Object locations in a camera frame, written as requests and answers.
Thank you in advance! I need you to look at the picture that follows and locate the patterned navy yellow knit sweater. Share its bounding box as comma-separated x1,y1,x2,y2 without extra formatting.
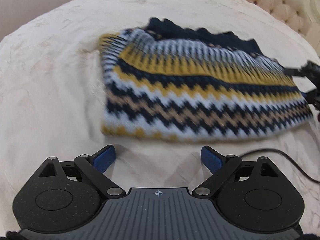
99,18,313,142

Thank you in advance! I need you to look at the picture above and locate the cream bedspread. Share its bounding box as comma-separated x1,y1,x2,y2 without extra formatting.
1,0,319,235

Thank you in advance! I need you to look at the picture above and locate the black cable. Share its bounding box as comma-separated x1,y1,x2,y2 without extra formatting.
237,148,320,183

